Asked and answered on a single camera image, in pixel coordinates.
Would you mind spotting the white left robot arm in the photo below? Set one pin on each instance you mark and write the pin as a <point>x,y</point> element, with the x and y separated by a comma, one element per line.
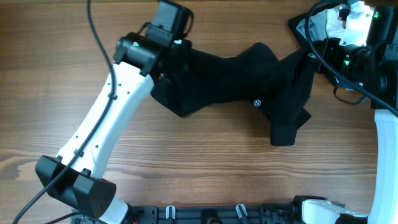
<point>75,175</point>

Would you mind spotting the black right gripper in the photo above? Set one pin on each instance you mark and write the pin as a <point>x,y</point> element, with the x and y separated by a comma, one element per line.
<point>331,47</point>

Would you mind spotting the black polo shirt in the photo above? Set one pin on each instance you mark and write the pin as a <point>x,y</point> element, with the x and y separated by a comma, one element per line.
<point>278,88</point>

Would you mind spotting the black folded garment in pile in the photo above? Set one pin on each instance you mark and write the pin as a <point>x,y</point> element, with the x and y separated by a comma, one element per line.
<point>317,27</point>

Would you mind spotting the dark blue folded garment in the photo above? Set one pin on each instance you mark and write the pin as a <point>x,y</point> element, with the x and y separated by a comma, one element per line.
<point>344,85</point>

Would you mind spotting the white folded shirt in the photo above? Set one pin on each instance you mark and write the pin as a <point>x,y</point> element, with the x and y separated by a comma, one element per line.
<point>334,26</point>

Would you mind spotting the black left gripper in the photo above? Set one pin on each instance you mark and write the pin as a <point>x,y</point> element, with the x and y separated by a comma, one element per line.
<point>186,52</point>

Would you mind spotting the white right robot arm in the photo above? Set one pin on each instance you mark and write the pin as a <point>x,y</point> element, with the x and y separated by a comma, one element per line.
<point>381,89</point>

